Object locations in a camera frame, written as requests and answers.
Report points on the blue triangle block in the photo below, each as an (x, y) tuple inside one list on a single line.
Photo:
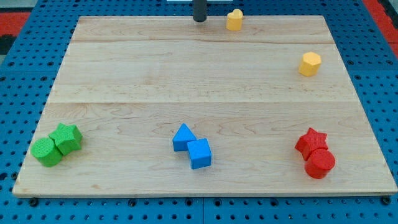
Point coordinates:
[(182, 137)]

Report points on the blue cube block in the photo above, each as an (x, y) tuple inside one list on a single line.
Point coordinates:
[(200, 154)]

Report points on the wooden board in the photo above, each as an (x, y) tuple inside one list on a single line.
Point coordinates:
[(129, 82)]

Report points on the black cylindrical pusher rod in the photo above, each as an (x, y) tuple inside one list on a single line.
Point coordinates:
[(199, 10)]

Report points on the yellow heart block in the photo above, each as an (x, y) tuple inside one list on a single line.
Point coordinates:
[(234, 20)]

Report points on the red star block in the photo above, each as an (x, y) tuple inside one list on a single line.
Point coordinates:
[(310, 142)]

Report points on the yellow hexagon block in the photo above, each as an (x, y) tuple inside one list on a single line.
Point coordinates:
[(310, 63)]

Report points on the red cylinder block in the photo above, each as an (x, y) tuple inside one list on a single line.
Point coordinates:
[(320, 162)]

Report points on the green star block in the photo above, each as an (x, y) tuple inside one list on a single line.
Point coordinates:
[(67, 138)]

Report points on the green cylinder block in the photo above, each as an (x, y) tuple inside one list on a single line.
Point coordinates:
[(46, 152)]

